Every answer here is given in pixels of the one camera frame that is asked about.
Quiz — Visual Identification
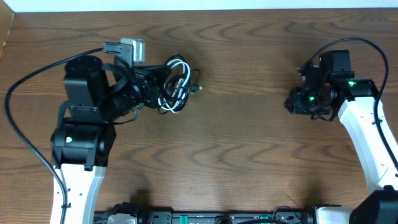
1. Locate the black usb cable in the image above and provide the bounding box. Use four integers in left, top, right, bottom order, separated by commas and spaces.
157, 53, 203, 115

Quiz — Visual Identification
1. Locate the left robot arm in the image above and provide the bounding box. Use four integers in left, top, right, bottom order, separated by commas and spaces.
50, 55, 171, 223

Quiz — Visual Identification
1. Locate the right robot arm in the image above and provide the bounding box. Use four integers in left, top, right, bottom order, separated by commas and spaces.
285, 50, 397, 223

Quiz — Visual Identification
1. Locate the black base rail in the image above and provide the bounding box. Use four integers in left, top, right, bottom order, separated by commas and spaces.
93, 203, 352, 224

